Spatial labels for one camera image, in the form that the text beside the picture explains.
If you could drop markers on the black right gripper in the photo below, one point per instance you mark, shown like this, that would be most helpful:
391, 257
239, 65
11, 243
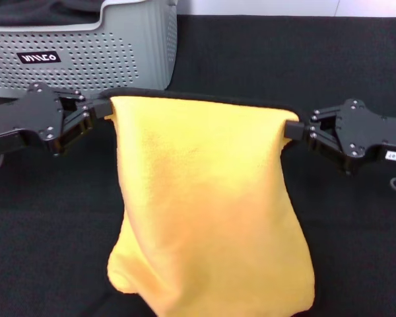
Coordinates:
359, 132

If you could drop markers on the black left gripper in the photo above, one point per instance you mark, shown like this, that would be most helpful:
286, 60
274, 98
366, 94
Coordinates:
29, 115

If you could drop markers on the yellow and grey towel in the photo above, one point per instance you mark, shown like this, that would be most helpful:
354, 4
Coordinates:
201, 198

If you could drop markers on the grey perforated storage box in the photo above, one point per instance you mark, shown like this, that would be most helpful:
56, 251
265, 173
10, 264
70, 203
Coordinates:
118, 49

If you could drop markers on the dark cloth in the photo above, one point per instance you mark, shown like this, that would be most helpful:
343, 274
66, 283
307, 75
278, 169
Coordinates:
36, 11

